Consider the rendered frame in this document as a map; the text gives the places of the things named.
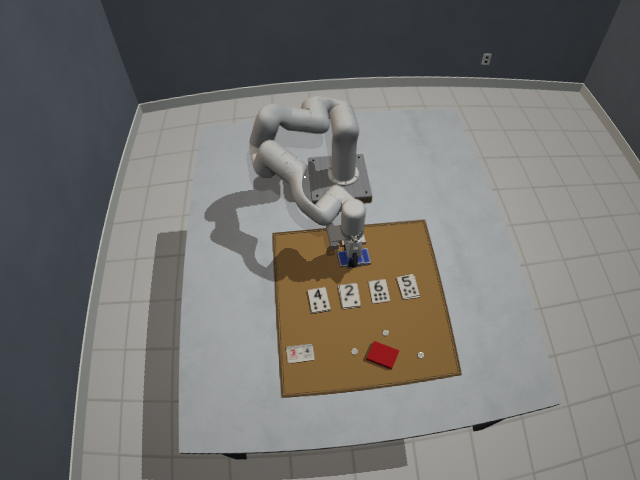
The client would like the red flat square block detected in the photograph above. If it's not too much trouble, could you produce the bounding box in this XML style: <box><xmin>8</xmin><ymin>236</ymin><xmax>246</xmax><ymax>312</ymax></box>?
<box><xmin>366</xmin><ymin>341</ymin><xmax>399</xmax><ymax>370</ymax></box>

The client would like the brown flat mat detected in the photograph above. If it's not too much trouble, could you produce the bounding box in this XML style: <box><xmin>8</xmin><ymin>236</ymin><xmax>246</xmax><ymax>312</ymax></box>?
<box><xmin>276</xmin><ymin>222</ymin><xmax>458</xmax><ymax>394</ymax></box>

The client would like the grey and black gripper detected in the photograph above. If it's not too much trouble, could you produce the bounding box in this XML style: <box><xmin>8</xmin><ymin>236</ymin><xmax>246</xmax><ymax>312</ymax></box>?
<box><xmin>344</xmin><ymin>237</ymin><xmax>362</xmax><ymax>268</ymax></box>

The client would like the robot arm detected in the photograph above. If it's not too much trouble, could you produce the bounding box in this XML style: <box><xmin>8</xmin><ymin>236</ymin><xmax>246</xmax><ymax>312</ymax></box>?
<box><xmin>249</xmin><ymin>96</ymin><xmax>366</xmax><ymax>250</ymax></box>

